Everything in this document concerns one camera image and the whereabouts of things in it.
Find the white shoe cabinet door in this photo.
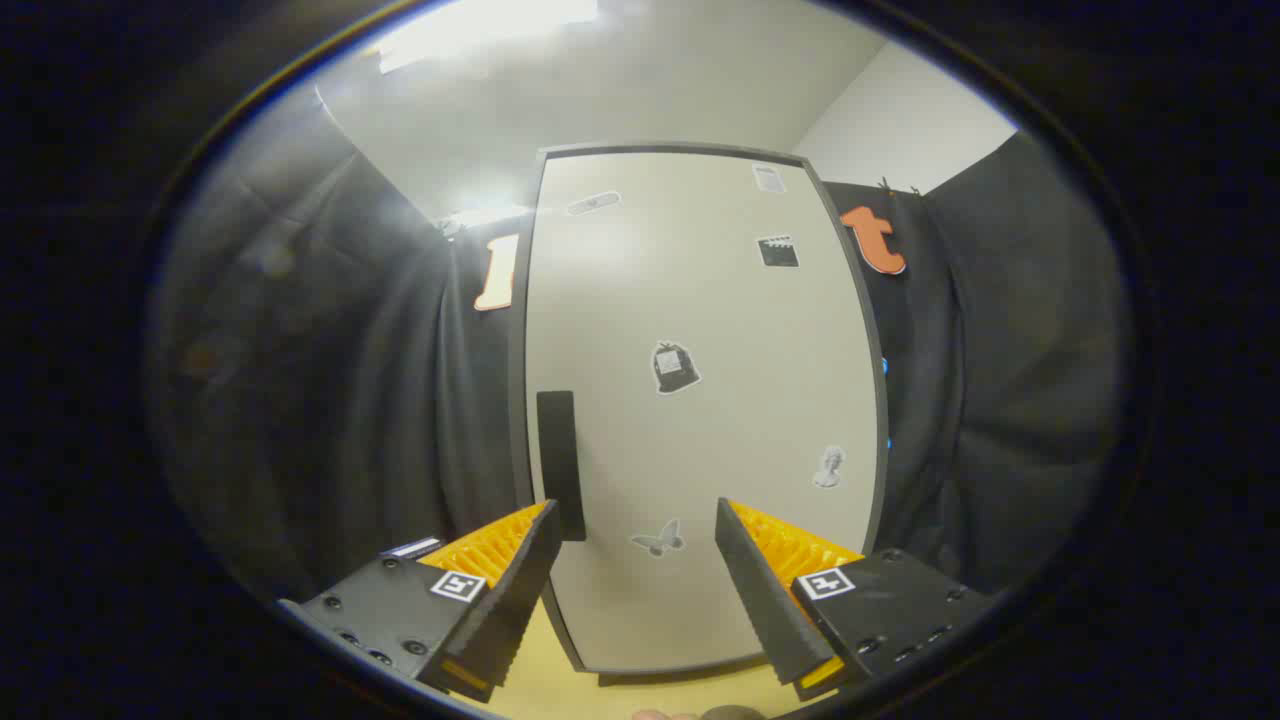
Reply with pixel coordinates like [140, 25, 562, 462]
[525, 150, 883, 673]

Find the black backdrop cloth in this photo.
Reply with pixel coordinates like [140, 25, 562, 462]
[150, 85, 1131, 601]

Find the grey shoe cabinet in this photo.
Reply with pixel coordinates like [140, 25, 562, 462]
[508, 142, 891, 687]

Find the black door handle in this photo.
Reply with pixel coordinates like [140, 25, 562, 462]
[537, 390, 587, 542]

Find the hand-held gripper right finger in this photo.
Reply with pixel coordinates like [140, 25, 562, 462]
[714, 497, 1001, 701]

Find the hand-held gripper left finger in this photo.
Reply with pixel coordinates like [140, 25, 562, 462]
[278, 500, 563, 703]

